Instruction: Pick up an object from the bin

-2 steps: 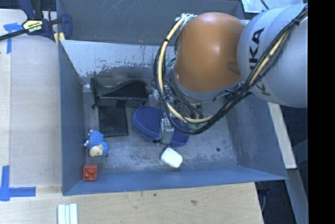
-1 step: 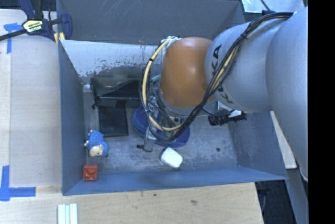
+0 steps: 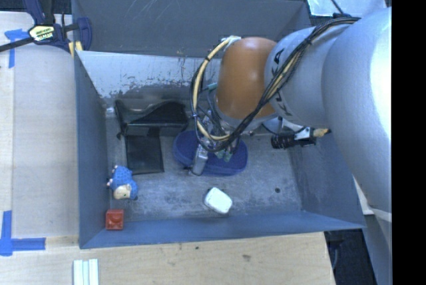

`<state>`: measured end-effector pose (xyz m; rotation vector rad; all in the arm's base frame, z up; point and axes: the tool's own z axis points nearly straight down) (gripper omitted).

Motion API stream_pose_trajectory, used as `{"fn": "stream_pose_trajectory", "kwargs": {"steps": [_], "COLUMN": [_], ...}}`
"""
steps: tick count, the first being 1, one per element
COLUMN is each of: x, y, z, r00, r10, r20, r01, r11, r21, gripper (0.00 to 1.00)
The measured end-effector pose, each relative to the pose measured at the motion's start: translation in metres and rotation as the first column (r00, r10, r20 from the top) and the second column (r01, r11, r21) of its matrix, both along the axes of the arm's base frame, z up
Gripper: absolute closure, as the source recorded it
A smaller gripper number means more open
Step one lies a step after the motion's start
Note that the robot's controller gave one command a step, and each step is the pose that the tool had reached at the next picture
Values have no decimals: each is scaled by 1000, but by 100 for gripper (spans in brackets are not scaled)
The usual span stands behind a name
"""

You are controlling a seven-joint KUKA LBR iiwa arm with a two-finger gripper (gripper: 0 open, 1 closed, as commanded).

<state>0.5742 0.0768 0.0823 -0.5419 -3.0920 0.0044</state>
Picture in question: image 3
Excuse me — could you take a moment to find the dark flat block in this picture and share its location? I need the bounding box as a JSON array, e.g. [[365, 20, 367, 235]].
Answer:
[[124, 129, 165, 176]]

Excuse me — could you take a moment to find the grey metal bin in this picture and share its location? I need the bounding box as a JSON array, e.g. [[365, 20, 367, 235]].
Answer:
[[69, 0, 367, 250]]

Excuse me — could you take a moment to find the red cube block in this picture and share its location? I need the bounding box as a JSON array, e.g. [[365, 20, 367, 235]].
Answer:
[[105, 208, 125, 231]]

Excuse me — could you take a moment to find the white rounded block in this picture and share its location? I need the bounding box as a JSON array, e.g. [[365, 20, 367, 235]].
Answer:
[[203, 186, 234, 215]]

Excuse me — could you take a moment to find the pale wood board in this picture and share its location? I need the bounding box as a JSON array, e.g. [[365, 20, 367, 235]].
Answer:
[[11, 43, 81, 240]]

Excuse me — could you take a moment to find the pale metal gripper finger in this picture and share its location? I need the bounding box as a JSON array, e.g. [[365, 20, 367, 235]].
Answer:
[[192, 144, 202, 176], [199, 145, 210, 175]]

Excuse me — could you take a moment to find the black cylinder on white bracket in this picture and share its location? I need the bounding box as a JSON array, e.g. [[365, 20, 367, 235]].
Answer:
[[262, 117, 332, 150]]

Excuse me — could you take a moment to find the blue oval dish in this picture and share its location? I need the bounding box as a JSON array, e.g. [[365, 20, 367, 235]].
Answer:
[[172, 129, 249, 177]]

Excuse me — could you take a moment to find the blue toy sheep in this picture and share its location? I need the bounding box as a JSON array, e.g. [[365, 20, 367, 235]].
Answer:
[[106, 164, 139, 202]]

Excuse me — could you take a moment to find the black curved plastic tray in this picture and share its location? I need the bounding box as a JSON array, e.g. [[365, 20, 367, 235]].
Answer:
[[114, 99, 189, 141]]

